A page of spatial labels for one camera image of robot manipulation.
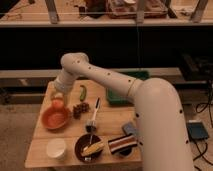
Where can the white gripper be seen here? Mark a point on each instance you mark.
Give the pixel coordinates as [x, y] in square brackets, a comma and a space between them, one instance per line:
[63, 84]

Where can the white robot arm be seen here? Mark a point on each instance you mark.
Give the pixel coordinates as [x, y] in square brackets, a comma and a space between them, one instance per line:
[163, 139]

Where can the white paper cup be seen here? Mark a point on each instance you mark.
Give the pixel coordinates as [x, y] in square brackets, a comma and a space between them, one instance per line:
[56, 148]

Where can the green chili pepper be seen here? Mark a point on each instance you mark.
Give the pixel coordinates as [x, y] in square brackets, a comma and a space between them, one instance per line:
[83, 93]

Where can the dark grape bunch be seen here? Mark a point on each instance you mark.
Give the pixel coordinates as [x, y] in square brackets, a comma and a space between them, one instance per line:
[79, 109]

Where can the orange plastic bowl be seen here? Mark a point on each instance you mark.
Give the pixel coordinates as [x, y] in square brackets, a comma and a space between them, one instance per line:
[53, 118]

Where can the green plastic tray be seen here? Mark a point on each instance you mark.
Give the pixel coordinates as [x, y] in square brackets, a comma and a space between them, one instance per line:
[116, 100]

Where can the dark brown bowl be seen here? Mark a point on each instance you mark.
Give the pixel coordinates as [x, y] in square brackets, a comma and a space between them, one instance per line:
[84, 141]

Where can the yellow corn cob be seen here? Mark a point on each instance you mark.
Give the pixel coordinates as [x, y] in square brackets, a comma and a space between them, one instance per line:
[93, 148]

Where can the blue grey sponge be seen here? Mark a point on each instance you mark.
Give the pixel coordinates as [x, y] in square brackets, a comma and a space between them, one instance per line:
[129, 128]

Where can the dark foot pedal box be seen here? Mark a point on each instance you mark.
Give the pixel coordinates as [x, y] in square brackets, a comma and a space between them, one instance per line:
[197, 131]

